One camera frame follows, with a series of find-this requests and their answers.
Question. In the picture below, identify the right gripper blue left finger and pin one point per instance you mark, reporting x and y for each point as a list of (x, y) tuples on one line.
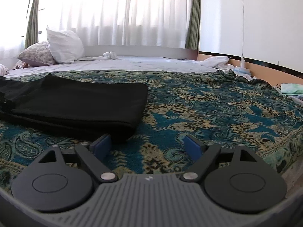
[(91, 156)]

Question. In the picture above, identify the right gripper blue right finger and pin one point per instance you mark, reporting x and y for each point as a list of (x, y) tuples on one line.
[(203, 155)]

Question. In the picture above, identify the black pants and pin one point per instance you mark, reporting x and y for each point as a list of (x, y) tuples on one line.
[(81, 110)]

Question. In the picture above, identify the teal paisley bedspread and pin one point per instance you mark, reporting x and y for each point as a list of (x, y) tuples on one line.
[(217, 107)]

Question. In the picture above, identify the white crumpled cloth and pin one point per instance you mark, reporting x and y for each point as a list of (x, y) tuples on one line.
[(218, 62)]

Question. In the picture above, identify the white bed sheet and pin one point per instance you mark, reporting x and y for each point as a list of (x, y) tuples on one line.
[(122, 63)]

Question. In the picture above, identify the small white rolled cloth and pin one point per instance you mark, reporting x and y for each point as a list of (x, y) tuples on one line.
[(110, 55)]

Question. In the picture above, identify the light green folded cloth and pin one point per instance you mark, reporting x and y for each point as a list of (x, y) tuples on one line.
[(292, 89)]

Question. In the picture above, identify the white pillow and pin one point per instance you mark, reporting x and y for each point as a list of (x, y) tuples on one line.
[(65, 46)]

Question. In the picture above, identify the green drape right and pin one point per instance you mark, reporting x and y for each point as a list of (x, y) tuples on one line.
[(192, 38)]

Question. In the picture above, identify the green drape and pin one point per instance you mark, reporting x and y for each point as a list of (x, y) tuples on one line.
[(32, 27), (192, 38)]

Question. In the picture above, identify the floral grey pillow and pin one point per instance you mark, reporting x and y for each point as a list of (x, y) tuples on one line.
[(37, 55)]

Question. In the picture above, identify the white patterned cushion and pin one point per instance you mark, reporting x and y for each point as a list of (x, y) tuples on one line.
[(3, 70)]

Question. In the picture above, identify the green drape left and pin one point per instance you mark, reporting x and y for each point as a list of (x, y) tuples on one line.
[(32, 27)]

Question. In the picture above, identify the white sheer curtain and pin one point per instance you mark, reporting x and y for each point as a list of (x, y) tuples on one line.
[(162, 23)]

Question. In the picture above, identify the wooden bed frame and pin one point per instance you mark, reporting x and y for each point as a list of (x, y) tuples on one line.
[(272, 76)]

